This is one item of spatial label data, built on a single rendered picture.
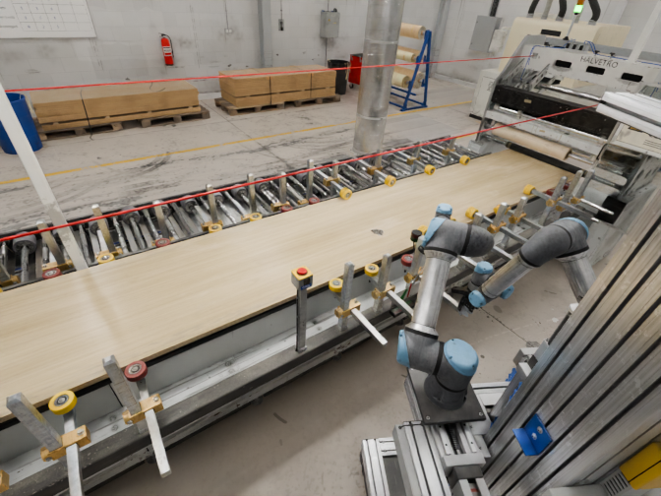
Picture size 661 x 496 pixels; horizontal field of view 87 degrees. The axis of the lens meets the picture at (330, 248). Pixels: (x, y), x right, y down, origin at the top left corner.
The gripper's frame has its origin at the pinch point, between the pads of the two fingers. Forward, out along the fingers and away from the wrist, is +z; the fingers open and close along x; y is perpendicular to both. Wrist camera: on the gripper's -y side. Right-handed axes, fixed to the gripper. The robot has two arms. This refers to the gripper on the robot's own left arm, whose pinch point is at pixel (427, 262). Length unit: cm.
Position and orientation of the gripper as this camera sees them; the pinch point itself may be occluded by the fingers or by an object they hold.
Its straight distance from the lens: 196.0
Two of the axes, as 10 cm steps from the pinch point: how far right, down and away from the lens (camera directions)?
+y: 8.4, -3.4, 4.2
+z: -0.2, 7.6, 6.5
